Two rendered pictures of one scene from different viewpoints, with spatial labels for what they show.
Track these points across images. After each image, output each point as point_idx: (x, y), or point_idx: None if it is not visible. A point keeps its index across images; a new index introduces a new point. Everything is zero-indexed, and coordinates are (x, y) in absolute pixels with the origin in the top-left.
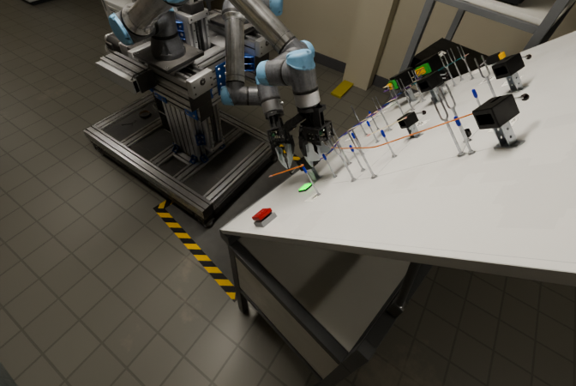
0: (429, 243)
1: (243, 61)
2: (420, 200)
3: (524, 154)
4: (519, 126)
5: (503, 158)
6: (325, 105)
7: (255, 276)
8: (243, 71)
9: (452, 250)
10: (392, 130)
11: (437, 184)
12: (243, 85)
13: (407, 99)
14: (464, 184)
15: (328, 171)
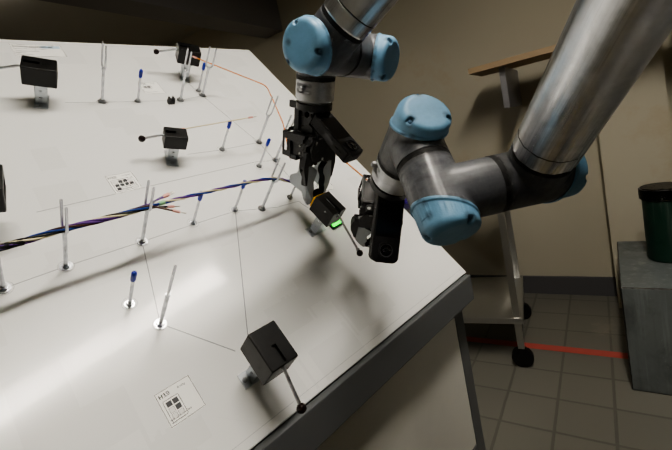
0: (271, 79)
1: (537, 95)
2: (255, 94)
3: (194, 69)
4: (154, 78)
5: (200, 75)
6: (290, 100)
7: None
8: (524, 123)
9: (267, 72)
10: (145, 233)
11: (239, 93)
12: (509, 153)
13: (1, 267)
14: (231, 82)
15: (294, 229)
